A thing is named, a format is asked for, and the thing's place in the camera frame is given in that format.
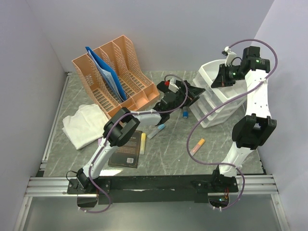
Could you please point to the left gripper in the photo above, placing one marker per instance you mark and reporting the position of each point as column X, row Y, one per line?
column 193, row 95

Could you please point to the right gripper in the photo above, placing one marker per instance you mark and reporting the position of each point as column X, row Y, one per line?
column 221, row 80

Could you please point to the white plastic drawer unit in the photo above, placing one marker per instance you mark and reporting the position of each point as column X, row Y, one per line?
column 212, row 98

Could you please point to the blue document folder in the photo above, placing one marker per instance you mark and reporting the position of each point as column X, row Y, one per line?
column 108, row 75

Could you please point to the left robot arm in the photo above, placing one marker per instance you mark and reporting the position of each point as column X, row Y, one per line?
column 120, row 128

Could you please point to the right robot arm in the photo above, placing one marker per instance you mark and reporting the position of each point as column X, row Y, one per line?
column 257, row 125

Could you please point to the blue and grey stamp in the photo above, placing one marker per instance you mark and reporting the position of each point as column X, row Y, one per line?
column 185, row 113

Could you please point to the black cloth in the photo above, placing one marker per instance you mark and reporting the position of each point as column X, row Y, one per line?
column 161, row 86

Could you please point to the blue cap highlighter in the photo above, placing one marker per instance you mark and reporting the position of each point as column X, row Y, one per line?
column 156, row 131

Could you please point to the orange cap pink highlighter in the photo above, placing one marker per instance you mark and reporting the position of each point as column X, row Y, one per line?
column 195, row 149

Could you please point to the yellow highlighter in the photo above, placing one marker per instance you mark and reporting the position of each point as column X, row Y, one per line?
column 142, row 144

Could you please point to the peach plastic file organizer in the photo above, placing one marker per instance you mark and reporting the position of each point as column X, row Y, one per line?
column 120, row 55

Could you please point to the black book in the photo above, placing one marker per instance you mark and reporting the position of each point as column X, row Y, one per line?
column 128, row 154

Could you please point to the white cloth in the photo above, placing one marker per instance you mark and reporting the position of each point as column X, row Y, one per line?
column 85, row 126

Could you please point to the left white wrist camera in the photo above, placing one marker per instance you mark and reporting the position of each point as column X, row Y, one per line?
column 172, row 85

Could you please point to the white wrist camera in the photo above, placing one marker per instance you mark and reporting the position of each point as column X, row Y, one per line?
column 172, row 85
column 229, row 54

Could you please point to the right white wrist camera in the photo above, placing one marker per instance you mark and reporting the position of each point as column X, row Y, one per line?
column 229, row 54

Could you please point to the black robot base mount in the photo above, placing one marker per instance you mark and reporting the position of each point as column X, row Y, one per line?
column 172, row 188

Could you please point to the aluminium rail frame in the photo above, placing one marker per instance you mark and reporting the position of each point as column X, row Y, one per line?
column 48, row 207

